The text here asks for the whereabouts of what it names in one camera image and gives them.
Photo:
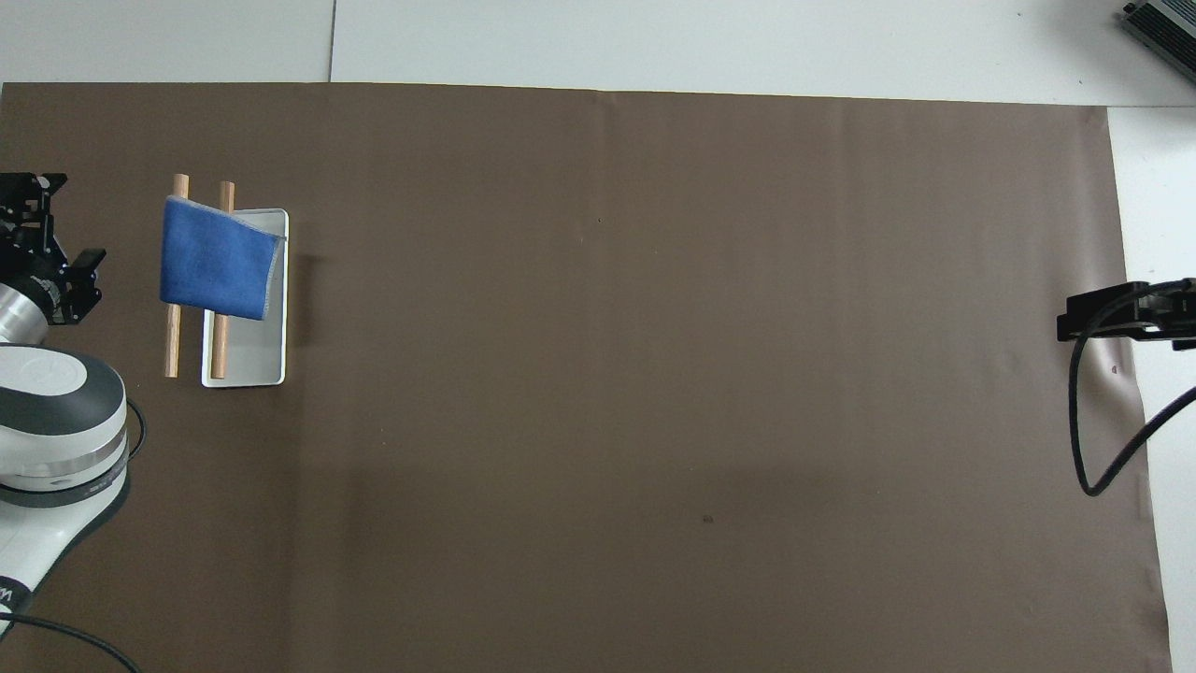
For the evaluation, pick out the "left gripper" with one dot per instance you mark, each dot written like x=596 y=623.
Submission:
x=37 y=262

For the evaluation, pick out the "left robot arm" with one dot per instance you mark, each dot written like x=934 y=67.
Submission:
x=56 y=411

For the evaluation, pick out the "blue towel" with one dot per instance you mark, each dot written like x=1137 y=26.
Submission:
x=217 y=262

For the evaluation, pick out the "wooden rod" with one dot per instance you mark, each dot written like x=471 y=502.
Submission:
x=173 y=346
x=220 y=348

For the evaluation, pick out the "white rack base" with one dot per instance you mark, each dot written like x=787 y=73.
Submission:
x=257 y=350

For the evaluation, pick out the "grey metal box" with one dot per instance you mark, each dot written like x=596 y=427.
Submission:
x=1168 y=23

